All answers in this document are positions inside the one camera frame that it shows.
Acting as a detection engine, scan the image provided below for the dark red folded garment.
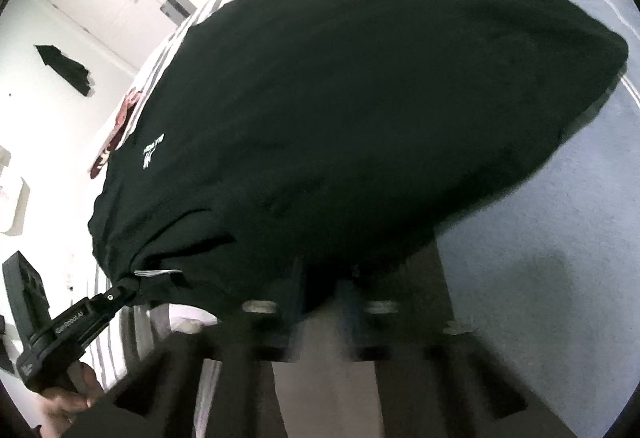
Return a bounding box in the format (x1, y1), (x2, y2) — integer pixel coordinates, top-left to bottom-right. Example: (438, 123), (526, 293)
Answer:
(90, 88), (144, 179)

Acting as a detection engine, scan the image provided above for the black t-shirt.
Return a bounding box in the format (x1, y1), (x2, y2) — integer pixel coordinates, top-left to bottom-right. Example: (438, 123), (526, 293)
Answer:
(87, 0), (630, 319)

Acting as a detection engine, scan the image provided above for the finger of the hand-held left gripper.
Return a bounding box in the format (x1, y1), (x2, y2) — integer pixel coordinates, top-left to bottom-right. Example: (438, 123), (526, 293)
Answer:
(107, 275), (147, 308)

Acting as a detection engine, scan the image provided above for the white tote bag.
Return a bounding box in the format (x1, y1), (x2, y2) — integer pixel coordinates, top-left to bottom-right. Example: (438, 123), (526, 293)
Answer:
(0, 175), (31, 236)

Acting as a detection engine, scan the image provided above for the grey suitcase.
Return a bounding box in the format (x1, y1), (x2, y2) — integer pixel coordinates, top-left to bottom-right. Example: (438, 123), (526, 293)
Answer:
(160, 0), (198, 24)

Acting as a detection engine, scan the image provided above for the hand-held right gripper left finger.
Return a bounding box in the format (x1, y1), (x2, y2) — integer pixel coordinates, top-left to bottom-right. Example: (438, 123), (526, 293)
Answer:
(65, 268), (307, 438)

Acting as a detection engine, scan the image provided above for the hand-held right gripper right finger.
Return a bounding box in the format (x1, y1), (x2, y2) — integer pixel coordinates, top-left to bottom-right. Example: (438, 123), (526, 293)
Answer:
(339, 278), (581, 438)

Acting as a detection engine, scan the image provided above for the bed with striped sheet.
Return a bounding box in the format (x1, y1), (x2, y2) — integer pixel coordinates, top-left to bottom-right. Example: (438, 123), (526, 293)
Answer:
(90, 0), (640, 438)

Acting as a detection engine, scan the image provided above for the person's left hand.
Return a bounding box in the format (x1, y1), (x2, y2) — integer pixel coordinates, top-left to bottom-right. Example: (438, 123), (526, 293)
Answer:
(42, 360), (107, 434)

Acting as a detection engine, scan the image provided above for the black hanging garment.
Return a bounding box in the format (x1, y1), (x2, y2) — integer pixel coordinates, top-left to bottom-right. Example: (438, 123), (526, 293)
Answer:
(34, 44), (93, 96)

